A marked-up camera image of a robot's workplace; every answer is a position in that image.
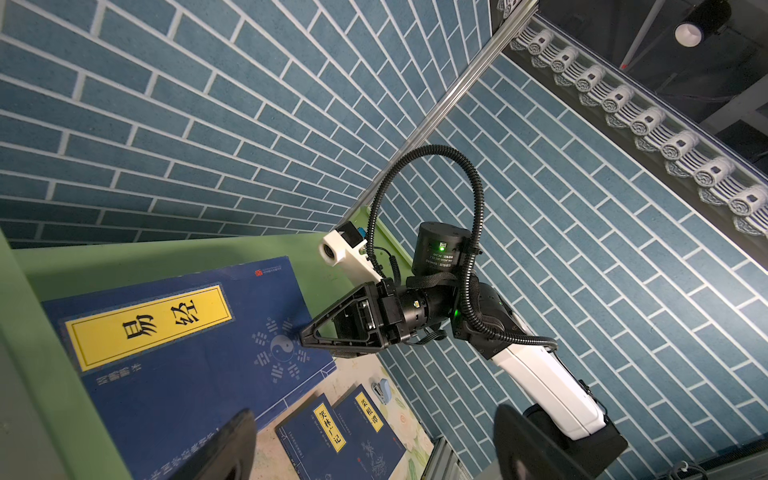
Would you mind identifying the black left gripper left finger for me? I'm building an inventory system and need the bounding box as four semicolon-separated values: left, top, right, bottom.
170;409;257;480

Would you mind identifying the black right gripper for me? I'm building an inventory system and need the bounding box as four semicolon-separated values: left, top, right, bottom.
300;279;447;358

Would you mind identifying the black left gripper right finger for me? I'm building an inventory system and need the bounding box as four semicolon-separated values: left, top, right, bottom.
493;404;591;480

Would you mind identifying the blue book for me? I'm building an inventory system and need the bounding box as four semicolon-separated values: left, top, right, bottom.
43;257;336;479
276;394;369;480
334;385;406;479

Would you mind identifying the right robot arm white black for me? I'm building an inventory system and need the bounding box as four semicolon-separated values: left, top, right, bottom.
300;222;628;477

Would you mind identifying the green wooden shelf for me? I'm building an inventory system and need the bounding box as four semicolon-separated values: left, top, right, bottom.
1;233;386;479

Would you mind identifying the black ceiling spotlight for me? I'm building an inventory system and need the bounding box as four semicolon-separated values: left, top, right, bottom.
674;0;732;48

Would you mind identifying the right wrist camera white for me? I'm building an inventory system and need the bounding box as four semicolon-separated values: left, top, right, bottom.
318;222;382;286

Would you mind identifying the aluminium corner post right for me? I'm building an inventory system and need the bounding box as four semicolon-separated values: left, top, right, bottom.
342;0;539;222

